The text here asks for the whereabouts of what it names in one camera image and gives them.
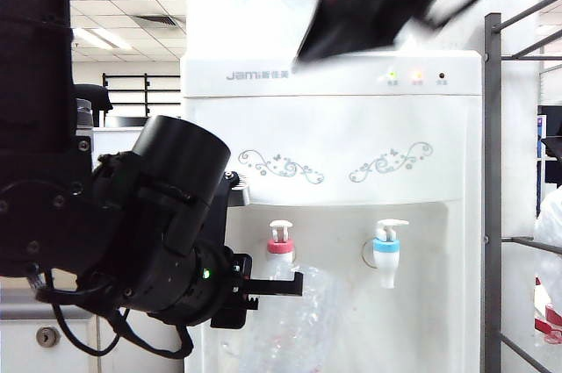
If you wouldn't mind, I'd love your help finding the ceiling air vent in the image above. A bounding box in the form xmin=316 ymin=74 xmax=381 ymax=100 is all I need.
xmin=133 ymin=15 xmax=185 ymax=30

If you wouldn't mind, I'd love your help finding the white desk partition box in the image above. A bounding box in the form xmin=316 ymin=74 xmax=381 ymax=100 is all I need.
xmin=90 ymin=126 xmax=146 ymax=168

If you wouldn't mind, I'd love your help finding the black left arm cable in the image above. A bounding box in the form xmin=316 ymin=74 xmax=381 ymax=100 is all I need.
xmin=34 ymin=267 xmax=197 ymax=359

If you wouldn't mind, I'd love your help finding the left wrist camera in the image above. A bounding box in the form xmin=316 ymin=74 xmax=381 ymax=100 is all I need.
xmin=223 ymin=169 xmax=252 ymax=206

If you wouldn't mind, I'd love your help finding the round drawer key lock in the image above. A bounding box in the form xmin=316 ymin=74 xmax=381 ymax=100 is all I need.
xmin=34 ymin=326 xmax=61 ymax=348

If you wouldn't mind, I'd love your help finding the red container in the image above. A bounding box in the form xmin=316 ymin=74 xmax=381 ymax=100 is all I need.
xmin=534 ymin=276 xmax=562 ymax=346

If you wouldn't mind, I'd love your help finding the white water dispenser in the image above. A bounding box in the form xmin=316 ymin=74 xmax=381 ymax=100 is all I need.
xmin=179 ymin=50 xmax=484 ymax=373

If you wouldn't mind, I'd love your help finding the dark grey thermos bottle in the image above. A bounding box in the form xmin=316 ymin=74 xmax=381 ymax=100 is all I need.
xmin=75 ymin=98 xmax=94 ymax=128

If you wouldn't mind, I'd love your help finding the twin tube ceiling light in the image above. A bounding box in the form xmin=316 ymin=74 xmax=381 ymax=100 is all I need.
xmin=72 ymin=26 xmax=133 ymax=50

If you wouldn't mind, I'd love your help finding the black office chair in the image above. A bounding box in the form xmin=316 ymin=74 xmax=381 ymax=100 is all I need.
xmin=73 ymin=82 xmax=114 ymax=128

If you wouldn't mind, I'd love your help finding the clear plastic bag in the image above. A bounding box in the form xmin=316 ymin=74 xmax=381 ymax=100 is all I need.
xmin=534 ymin=186 xmax=562 ymax=339

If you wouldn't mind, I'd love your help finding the clear plastic mug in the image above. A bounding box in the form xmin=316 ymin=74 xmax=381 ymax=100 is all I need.
xmin=243 ymin=258 xmax=352 ymax=373

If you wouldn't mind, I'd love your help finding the dark metal storage rack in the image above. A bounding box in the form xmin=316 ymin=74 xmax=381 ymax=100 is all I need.
xmin=482 ymin=0 xmax=562 ymax=373

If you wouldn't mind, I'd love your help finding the grey desk drawer cabinet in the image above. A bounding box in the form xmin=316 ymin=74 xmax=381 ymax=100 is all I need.
xmin=0 ymin=276 xmax=100 ymax=373

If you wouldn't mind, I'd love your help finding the red hot water tap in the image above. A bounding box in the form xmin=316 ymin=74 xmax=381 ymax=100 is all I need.
xmin=266 ymin=219 xmax=296 ymax=282

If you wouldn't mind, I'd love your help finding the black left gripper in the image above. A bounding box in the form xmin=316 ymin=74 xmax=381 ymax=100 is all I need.
xmin=210 ymin=249 xmax=304 ymax=329

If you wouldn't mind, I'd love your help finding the black wall shelf rack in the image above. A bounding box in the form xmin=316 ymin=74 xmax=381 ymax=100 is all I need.
xmin=103 ymin=72 xmax=183 ymax=118

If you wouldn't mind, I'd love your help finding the blue cold water tap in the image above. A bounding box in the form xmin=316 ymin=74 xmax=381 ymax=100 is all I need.
xmin=362 ymin=219 xmax=410 ymax=290

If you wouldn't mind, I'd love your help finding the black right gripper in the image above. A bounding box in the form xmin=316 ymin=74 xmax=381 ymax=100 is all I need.
xmin=294 ymin=0 xmax=400 ymax=65

